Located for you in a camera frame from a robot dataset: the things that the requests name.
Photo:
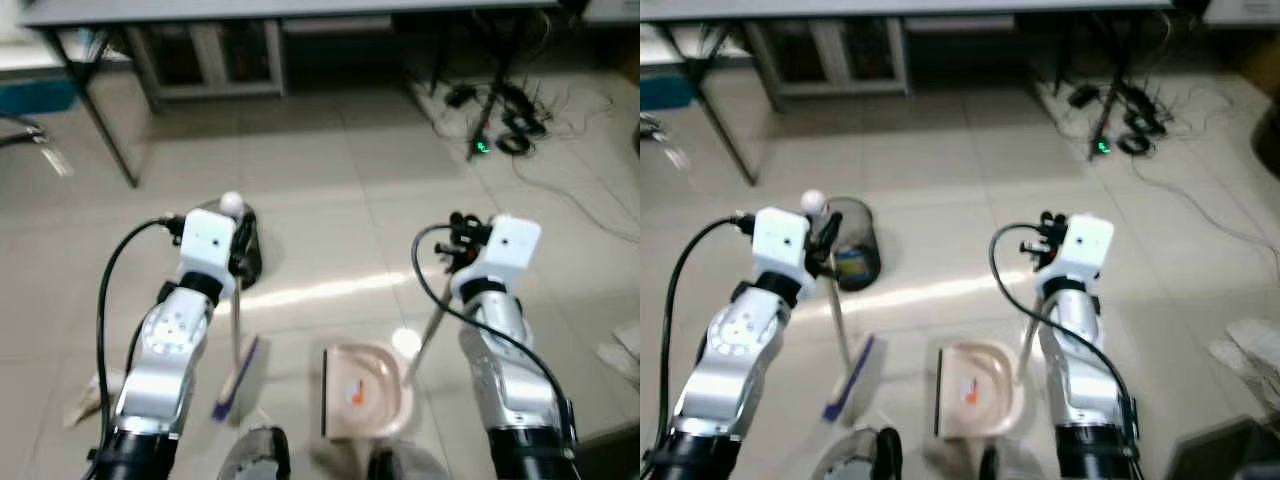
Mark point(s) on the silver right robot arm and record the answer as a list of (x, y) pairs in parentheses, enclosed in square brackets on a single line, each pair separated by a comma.
[(1085, 370), (505, 370)]

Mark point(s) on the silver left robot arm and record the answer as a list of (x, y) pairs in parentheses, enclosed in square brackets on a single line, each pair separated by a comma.
[(160, 350), (735, 350)]

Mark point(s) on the black mesh waste bin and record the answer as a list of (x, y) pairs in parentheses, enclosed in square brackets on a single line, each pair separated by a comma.
[(868, 228), (257, 255)]

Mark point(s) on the blue and yellow wrapper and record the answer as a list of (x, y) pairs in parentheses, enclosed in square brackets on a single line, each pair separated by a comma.
[(852, 265)]

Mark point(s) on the black power adapter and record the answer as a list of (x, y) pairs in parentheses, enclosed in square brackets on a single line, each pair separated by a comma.
[(1083, 96), (462, 96)]

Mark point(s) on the black power strip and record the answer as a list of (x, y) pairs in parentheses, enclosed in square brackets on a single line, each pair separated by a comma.
[(517, 97), (1137, 97)]

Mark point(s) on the white cabinet with glass doors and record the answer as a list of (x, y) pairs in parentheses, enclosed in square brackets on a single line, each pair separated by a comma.
[(207, 60), (828, 60)]

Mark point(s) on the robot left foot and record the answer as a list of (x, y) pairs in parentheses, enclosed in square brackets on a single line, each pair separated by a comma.
[(870, 455), (255, 455)]

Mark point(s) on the brown paper scrap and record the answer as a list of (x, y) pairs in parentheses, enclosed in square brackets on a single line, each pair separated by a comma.
[(95, 400)]

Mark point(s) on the blue flat box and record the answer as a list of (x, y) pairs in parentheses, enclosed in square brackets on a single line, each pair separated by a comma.
[(668, 90), (35, 97)]

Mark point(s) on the tan cardboard box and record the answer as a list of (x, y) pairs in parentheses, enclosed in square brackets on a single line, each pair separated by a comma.
[(1262, 62)]

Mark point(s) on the large black box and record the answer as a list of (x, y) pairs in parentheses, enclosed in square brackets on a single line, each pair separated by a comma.
[(1230, 455)]

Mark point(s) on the light grey side desk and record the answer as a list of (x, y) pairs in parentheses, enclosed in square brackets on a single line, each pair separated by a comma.
[(1240, 10)]

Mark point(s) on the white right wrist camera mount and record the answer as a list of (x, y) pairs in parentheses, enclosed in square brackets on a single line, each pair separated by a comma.
[(510, 245), (1085, 245)]

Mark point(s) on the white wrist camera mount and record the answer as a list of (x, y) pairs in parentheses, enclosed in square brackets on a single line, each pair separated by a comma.
[(510, 245), (780, 245), (205, 245), (1085, 245)]

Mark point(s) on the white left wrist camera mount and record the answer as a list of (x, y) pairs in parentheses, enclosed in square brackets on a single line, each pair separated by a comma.
[(205, 245), (780, 245)]

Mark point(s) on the dark curved metal frame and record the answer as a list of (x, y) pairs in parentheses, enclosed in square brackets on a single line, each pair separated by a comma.
[(25, 128)]

